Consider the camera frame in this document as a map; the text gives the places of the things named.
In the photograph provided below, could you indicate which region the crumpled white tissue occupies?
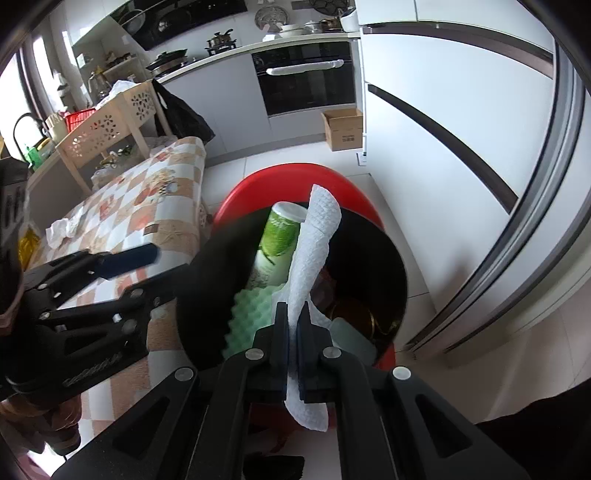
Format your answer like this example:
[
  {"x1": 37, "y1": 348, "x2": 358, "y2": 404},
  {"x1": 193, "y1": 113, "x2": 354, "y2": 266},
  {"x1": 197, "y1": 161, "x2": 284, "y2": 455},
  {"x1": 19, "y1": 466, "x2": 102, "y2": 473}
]
[{"x1": 45, "y1": 216, "x2": 85, "y2": 247}]

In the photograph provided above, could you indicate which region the white paper towel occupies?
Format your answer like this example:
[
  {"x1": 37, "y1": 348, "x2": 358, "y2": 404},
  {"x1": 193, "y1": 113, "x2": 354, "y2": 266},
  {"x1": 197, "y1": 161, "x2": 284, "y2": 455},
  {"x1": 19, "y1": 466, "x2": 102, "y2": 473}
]
[{"x1": 284, "y1": 184, "x2": 343, "y2": 433}]

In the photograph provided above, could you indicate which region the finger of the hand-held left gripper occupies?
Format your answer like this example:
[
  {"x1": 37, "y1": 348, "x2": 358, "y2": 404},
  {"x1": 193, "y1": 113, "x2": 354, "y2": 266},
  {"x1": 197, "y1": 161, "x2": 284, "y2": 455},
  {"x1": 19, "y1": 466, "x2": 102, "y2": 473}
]
[
  {"x1": 21, "y1": 243, "x2": 160, "y2": 298},
  {"x1": 39, "y1": 282, "x2": 163, "y2": 354}
]

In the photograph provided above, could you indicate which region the black wok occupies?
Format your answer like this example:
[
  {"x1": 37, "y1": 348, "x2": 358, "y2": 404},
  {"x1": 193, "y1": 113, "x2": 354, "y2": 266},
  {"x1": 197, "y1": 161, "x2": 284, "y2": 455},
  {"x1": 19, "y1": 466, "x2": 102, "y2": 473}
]
[{"x1": 145, "y1": 48, "x2": 189, "y2": 72}]

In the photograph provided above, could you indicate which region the person's left hand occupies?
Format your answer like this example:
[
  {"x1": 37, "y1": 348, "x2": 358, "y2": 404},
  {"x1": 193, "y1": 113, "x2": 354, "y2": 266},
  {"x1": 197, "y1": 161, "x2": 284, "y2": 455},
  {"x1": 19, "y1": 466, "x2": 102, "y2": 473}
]
[{"x1": 0, "y1": 397, "x2": 82, "y2": 457}]

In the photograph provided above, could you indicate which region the gold foil bag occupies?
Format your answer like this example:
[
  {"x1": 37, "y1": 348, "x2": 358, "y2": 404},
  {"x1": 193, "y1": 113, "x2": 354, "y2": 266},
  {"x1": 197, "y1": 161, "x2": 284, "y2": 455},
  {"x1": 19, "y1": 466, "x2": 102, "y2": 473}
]
[{"x1": 18, "y1": 228, "x2": 41, "y2": 268}]

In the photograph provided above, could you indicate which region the black range hood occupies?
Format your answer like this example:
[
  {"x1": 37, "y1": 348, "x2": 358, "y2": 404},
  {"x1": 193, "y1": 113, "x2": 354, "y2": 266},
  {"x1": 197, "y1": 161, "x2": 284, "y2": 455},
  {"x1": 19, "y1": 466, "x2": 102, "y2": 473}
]
[{"x1": 111, "y1": 0, "x2": 250, "y2": 51}]

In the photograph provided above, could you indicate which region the black trash bin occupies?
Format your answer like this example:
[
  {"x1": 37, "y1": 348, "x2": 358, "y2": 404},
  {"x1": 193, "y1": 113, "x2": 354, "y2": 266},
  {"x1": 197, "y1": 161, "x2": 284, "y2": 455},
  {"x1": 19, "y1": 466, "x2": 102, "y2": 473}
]
[{"x1": 175, "y1": 199, "x2": 408, "y2": 370}]

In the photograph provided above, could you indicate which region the round black pan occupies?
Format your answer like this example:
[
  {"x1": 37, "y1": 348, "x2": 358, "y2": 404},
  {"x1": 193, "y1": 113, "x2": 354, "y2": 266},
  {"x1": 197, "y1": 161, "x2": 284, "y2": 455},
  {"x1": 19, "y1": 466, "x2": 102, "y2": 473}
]
[{"x1": 295, "y1": 0, "x2": 347, "y2": 14}]

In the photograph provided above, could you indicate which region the red plastic basket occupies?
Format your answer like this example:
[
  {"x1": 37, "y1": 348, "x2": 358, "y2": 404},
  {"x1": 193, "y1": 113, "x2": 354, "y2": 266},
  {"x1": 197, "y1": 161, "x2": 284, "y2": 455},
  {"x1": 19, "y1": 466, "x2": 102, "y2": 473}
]
[{"x1": 65, "y1": 109, "x2": 95, "y2": 132}]

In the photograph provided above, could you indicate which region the black built-in oven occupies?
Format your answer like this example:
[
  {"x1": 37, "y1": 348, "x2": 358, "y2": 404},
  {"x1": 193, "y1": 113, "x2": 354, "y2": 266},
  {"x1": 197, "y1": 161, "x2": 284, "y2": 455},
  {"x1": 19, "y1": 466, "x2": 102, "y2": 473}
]
[{"x1": 252, "y1": 41, "x2": 357, "y2": 117}]

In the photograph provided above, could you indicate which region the red plastic stool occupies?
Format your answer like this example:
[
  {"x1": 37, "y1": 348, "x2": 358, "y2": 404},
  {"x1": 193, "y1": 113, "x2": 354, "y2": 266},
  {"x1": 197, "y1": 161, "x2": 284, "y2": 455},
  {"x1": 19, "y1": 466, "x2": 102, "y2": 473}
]
[{"x1": 212, "y1": 162, "x2": 397, "y2": 370}]

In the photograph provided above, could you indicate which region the table with checkered cloth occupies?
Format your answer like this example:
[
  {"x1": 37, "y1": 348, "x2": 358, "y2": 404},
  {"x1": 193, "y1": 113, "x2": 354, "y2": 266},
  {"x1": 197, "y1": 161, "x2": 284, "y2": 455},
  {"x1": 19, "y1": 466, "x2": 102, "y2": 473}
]
[{"x1": 28, "y1": 137, "x2": 208, "y2": 439}]

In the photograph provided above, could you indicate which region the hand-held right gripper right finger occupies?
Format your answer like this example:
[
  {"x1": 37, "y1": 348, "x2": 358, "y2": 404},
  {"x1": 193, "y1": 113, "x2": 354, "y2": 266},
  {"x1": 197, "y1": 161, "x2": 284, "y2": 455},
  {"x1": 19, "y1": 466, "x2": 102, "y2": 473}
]
[{"x1": 297, "y1": 302, "x2": 532, "y2": 480}]

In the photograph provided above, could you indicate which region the round silver steamer plate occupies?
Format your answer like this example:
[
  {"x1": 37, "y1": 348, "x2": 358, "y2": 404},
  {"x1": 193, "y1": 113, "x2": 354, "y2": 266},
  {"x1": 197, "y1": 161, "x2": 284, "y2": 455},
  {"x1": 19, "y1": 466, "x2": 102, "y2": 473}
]
[{"x1": 255, "y1": 6, "x2": 289, "y2": 28}]

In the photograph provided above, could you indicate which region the green foam sponge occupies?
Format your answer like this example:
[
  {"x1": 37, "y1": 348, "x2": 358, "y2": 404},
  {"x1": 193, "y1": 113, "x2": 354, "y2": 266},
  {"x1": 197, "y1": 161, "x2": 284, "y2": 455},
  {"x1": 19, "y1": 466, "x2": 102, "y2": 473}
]
[{"x1": 221, "y1": 281, "x2": 289, "y2": 358}]

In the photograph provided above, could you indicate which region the black kitchen faucet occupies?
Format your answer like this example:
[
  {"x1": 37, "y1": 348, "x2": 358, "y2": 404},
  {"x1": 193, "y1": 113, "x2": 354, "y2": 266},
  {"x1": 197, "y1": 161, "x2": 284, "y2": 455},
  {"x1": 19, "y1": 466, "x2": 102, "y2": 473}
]
[{"x1": 12, "y1": 113, "x2": 47, "y2": 160}]

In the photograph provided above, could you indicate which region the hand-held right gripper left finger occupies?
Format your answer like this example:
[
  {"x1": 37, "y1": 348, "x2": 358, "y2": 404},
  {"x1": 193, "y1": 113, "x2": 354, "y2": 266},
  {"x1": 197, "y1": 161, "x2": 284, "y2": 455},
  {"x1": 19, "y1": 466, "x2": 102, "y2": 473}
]
[{"x1": 51, "y1": 302, "x2": 289, "y2": 480}]

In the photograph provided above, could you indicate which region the green and white bottle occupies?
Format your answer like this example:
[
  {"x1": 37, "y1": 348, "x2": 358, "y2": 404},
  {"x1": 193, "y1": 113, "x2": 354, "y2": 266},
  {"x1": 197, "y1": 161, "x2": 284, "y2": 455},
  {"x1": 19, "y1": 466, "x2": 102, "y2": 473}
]
[{"x1": 247, "y1": 203, "x2": 309, "y2": 289}]

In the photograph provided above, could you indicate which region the steel cooking pot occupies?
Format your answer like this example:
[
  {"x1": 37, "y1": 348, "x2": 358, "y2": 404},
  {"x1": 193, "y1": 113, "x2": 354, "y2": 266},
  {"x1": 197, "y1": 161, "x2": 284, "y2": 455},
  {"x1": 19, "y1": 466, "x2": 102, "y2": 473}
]
[{"x1": 205, "y1": 28, "x2": 238, "y2": 51}]

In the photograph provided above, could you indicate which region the black hanging bag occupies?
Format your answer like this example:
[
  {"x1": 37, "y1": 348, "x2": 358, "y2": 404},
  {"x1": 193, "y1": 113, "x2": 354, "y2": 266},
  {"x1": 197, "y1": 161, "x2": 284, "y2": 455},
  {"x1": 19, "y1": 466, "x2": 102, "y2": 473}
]
[{"x1": 152, "y1": 80, "x2": 215, "y2": 144}]

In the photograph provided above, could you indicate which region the cardboard box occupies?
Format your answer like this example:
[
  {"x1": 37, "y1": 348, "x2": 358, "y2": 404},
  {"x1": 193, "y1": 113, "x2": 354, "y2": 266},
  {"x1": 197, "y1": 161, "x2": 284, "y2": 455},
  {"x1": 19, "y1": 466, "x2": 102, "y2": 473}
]
[{"x1": 322, "y1": 108, "x2": 365, "y2": 152}]

